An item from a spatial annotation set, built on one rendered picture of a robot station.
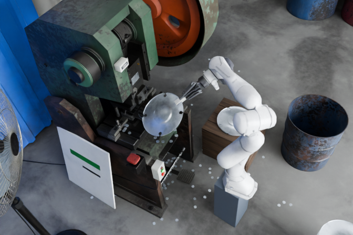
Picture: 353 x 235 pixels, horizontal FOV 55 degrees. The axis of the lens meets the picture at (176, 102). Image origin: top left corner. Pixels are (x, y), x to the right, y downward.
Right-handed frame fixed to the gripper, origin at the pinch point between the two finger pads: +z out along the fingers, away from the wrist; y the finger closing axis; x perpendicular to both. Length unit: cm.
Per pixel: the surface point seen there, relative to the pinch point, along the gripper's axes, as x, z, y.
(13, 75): -109, 99, 16
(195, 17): -18, -37, 30
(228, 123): -2, -13, -67
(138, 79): -18.0, 11.8, 18.8
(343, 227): 99, -30, -69
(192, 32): -18.7, -31.2, 20.4
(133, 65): -18.1, 7.4, 30.2
